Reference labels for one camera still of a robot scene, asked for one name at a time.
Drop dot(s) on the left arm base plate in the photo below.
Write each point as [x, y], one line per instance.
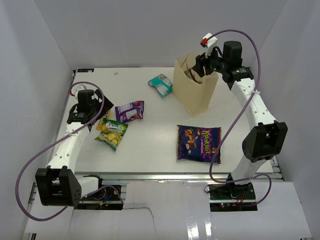
[106, 199]

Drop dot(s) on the yellow candy packet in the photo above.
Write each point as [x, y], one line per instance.
[106, 117]

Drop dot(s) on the purple candy packet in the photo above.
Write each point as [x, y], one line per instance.
[130, 111]

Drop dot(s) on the aluminium table frame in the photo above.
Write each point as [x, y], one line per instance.
[148, 150]

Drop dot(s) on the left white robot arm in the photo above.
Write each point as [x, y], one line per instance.
[57, 184]

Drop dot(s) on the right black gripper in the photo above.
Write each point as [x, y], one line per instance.
[201, 61]

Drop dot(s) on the green yellow snack packet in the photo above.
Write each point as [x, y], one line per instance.
[111, 132]

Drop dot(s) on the brown paper bag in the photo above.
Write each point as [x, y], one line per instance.
[193, 91]

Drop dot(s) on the large dark purple snack bag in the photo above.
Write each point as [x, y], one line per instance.
[197, 144]

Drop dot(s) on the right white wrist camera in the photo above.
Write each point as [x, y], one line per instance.
[208, 42]

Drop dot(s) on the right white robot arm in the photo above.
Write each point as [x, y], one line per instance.
[266, 137]

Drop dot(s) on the white paper sheet front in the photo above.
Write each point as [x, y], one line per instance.
[181, 211]

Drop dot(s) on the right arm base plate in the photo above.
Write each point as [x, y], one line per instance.
[231, 197]

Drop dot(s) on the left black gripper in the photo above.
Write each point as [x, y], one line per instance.
[107, 106]

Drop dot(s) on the teal snack packet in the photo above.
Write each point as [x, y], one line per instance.
[162, 84]

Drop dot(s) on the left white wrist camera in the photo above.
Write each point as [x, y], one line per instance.
[80, 87]

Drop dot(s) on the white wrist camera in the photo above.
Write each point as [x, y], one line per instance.
[208, 42]
[80, 87]

